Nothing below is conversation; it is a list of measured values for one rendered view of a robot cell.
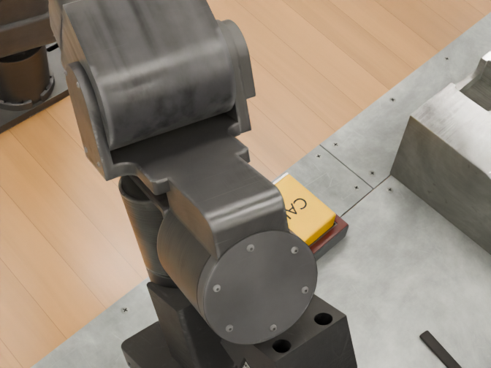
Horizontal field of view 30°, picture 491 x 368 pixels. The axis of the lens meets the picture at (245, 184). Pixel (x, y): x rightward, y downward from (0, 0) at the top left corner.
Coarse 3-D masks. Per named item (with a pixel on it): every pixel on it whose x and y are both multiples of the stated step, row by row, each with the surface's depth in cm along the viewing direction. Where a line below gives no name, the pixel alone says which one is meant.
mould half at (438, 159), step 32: (448, 96) 83; (416, 128) 82; (448, 128) 81; (480, 128) 81; (416, 160) 84; (448, 160) 81; (480, 160) 79; (416, 192) 87; (448, 192) 84; (480, 192) 80; (480, 224) 83
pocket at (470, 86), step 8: (480, 64) 87; (488, 64) 86; (472, 72) 87; (480, 72) 87; (488, 72) 87; (464, 80) 86; (472, 80) 87; (480, 80) 88; (488, 80) 88; (456, 88) 86; (464, 88) 86; (472, 88) 88; (480, 88) 88; (488, 88) 88; (472, 96) 87; (480, 96) 87; (488, 96) 87; (480, 104) 86; (488, 104) 86
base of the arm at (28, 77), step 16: (48, 48) 94; (0, 64) 84; (16, 64) 84; (32, 64) 85; (48, 64) 92; (0, 80) 86; (16, 80) 86; (32, 80) 87; (48, 80) 90; (64, 80) 91; (0, 96) 88; (16, 96) 87; (32, 96) 88; (48, 96) 90; (64, 96) 91; (0, 112) 88; (16, 112) 88; (32, 112) 89; (0, 128) 87
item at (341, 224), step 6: (288, 174) 85; (276, 180) 85; (336, 216) 83; (336, 222) 83; (342, 222) 83; (336, 228) 82; (342, 228) 82; (330, 234) 82; (336, 234) 82; (318, 240) 81; (324, 240) 81; (312, 246) 81; (318, 246) 81
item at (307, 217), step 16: (288, 176) 83; (288, 192) 82; (304, 192) 82; (288, 208) 81; (304, 208) 81; (320, 208) 81; (288, 224) 80; (304, 224) 80; (320, 224) 80; (304, 240) 79
